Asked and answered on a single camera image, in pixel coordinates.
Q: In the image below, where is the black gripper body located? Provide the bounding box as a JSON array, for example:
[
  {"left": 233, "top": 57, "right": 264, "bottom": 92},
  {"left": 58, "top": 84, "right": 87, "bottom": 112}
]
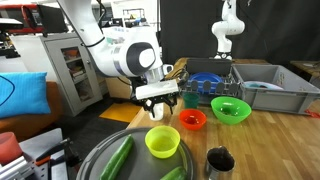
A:
[{"left": 131, "top": 77, "right": 178, "bottom": 105}]

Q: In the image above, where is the teal plastic cup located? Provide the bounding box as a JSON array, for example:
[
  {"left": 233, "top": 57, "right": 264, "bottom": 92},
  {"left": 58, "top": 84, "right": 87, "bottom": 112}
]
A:
[{"left": 182, "top": 92, "right": 201, "bottom": 110}]

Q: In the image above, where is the beige wooden box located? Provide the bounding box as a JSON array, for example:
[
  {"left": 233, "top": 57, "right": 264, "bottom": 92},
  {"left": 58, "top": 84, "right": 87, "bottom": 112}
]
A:
[{"left": 105, "top": 76, "right": 134, "bottom": 100}]

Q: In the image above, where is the orange plastic bowl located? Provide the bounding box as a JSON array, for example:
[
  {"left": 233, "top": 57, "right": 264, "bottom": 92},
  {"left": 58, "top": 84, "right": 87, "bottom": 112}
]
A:
[{"left": 178, "top": 108, "right": 208, "bottom": 131}]

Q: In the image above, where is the yellow floor mat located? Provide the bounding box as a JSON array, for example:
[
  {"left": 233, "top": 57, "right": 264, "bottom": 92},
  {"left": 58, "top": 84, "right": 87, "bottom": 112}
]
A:
[{"left": 98, "top": 101, "right": 144, "bottom": 124}]

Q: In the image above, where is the yellow-green plastic bowl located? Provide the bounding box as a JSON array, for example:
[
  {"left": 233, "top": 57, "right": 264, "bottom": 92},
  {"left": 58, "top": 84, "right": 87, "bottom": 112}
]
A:
[{"left": 144, "top": 125, "right": 181, "bottom": 159}]

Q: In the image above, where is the grey dish rack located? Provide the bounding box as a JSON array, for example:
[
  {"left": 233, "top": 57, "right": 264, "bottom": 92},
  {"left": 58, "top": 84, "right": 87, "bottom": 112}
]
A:
[{"left": 178, "top": 64, "right": 242, "bottom": 105}]

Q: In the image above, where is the dark grey rectangular tray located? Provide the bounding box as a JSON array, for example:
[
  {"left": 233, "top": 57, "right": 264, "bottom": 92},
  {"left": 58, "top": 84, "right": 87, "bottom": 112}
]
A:
[{"left": 185, "top": 57, "right": 233, "bottom": 78}]

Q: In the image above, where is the dark grey round tray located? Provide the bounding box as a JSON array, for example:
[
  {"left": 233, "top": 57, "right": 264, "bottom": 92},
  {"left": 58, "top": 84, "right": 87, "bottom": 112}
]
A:
[{"left": 75, "top": 127, "right": 196, "bottom": 180}]

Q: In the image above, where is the large green plastic bowl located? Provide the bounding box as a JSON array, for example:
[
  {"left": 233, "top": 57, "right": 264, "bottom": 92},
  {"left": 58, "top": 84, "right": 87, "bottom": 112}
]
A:
[{"left": 210, "top": 96, "right": 253, "bottom": 126}]

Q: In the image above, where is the long green cucumber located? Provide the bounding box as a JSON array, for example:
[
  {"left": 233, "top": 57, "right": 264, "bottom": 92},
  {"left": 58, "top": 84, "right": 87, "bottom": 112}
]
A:
[{"left": 99, "top": 134, "right": 135, "bottom": 180}]

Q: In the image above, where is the short green cucumber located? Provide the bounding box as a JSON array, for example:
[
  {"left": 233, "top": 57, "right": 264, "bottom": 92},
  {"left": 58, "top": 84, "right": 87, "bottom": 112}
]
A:
[{"left": 159, "top": 165, "right": 188, "bottom": 180}]

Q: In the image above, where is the black curtain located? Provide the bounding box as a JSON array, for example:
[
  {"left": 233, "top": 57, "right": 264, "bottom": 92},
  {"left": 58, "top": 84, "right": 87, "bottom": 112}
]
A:
[{"left": 159, "top": 0, "right": 320, "bottom": 68}]

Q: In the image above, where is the stainless steel cup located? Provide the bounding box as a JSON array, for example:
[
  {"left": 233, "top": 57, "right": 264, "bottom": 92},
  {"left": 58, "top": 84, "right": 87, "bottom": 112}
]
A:
[{"left": 203, "top": 145, "right": 236, "bottom": 180}]

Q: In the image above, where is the grey metal cabinet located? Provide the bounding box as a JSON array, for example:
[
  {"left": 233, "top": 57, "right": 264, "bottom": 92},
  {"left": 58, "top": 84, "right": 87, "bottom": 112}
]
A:
[{"left": 9, "top": 30, "right": 104, "bottom": 118}]

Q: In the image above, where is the light blue plate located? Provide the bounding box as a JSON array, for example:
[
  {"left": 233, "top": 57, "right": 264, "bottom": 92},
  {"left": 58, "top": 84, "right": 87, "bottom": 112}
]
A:
[{"left": 243, "top": 80, "right": 285, "bottom": 91}]

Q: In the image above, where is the grey plastic bin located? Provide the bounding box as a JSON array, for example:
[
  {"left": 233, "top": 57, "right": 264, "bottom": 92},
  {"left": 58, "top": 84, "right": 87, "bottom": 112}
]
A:
[{"left": 231, "top": 63, "right": 320, "bottom": 116}]

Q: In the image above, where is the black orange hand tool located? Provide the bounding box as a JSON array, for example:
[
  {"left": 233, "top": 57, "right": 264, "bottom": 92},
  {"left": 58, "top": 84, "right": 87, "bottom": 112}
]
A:
[{"left": 34, "top": 137, "right": 83, "bottom": 168}]

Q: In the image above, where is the black monitor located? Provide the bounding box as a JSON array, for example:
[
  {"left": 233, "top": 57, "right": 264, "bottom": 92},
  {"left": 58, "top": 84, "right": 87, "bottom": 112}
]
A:
[{"left": 37, "top": 4, "right": 69, "bottom": 36}]

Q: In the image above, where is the blue pillow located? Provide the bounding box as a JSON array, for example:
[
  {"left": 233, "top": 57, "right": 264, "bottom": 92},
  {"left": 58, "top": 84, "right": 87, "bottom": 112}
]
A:
[{"left": 0, "top": 71, "right": 52, "bottom": 120}]

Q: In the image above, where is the grey metal platform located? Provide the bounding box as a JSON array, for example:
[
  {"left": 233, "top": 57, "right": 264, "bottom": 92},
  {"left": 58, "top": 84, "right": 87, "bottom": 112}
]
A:
[{"left": 18, "top": 127, "right": 69, "bottom": 180}]

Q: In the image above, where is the orange sofa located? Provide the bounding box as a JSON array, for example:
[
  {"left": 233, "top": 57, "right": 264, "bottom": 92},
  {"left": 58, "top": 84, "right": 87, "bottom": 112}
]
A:
[{"left": 0, "top": 81, "right": 64, "bottom": 143}]

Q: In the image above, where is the wooden side table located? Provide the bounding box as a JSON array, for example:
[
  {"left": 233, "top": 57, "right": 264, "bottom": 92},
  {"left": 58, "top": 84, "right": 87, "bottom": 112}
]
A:
[{"left": 289, "top": 59, "right": 320, "bottom": 81}]

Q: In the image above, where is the small red object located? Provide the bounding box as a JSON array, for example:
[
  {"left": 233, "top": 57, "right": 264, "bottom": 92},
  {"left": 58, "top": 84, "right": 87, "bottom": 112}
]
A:
[{"left": 304, "top": 109, "right": 320, "bottom": 119}]

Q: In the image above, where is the red plastic cup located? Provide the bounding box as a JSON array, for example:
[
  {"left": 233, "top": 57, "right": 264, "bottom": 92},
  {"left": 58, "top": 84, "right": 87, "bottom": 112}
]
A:
[{"left": 0, "top": 131, "right": 24, "bottom": 166}]

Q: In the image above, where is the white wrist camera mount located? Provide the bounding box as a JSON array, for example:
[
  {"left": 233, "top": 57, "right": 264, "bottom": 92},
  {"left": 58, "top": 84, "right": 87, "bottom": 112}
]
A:
[{"left": 135, "top": 79, "right": 179, "bottom": 100}]

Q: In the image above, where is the red equipment frame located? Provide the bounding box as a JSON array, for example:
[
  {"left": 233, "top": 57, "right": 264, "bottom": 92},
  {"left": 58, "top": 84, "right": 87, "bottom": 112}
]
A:
[{"left": 0, "top": 3, "right": 44, "bottom": 34}]

